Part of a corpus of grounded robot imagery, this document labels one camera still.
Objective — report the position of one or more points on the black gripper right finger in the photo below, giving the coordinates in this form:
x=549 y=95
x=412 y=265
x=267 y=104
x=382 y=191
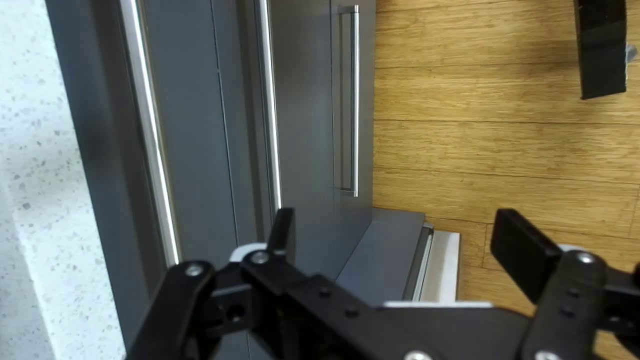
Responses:
x=567 y=301

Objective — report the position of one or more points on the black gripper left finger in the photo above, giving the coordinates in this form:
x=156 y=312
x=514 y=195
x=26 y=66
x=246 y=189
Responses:
x=180 y=301

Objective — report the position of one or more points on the shallow grey drawer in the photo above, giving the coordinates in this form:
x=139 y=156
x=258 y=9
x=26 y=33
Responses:
x=193 y=133

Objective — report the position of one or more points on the lowest grey drawer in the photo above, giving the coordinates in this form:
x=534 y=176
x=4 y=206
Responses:
x=367 y=100

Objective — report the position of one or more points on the black flat bar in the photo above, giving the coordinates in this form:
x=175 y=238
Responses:
x=601 y=46

